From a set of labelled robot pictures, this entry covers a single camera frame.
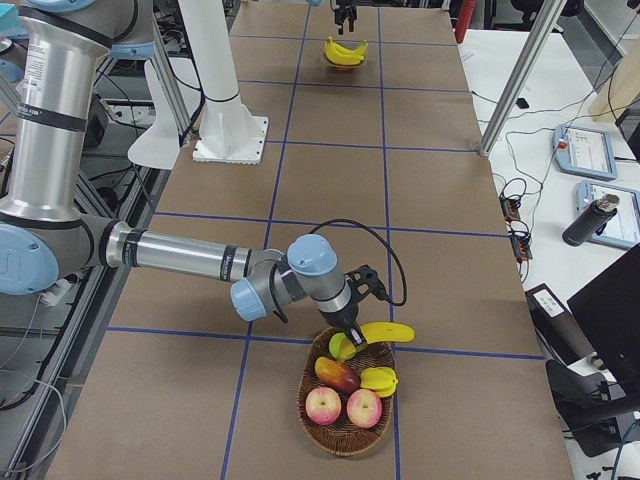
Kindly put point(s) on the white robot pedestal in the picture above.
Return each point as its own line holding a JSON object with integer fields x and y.
{"x": 227, "y": 131}

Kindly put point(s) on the grey square ceramic plate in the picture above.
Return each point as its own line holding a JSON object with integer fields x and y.
{"x": 333, "y": 67}

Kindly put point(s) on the yellow banana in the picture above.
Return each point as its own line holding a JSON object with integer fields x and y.
{"x": 341, "y": 60}
{"x": 376, "y": 332}
{"x": 341, "y": 56}
{"x": 350, "y": 49}

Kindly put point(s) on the left teach pendant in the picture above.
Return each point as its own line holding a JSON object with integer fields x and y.
{"x": 584, "y": 152}

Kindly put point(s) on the green pear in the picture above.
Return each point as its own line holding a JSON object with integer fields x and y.
{"x": 335, "y": 343}

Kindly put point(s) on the right red USB hub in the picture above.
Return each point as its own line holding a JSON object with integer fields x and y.
{"x": 521, "y": 248}

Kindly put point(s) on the yellow starfruit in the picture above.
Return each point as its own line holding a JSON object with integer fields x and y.
{"x": 381, "y": 380}

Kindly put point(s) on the aluminium frame post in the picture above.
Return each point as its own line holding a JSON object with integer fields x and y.
{"x": 536, "y": 39}

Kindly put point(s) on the brown wicker basket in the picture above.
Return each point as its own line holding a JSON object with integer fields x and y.
{"x": 342, "y": 438}

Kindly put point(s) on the small black device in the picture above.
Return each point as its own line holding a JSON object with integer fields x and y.
{"x": 522, "y": 103}

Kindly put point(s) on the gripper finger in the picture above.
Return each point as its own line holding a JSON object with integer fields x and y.
{"x": 352, "y": 18}
{"x": 356, "y": 336}
{"x": 347, "y": 335}
{"x": 339, "y": 20}

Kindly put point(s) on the brown paper table mat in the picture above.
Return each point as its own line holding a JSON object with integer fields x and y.
{"x": 382, "y": 160}

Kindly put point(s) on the black box with label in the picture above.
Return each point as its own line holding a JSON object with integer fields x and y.
{"x": 558, "y": 327}

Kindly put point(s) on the black water bottle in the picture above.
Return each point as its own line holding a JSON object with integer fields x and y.
{"x": 591, "y": 220}

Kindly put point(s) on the red yellow mango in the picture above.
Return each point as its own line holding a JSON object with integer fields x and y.
{"x": 336, "y": 375}

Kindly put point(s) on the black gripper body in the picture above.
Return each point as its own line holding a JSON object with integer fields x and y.
{"x": 342, "y": 317}
{"x": 345, "y": 7}

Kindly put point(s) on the red apple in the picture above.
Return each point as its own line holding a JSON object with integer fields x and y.
{"x": 364, "y": 408}
{"x": 323, "y": 406}

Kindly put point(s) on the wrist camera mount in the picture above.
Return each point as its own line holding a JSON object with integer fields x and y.
{"x": 364, "y": 281}

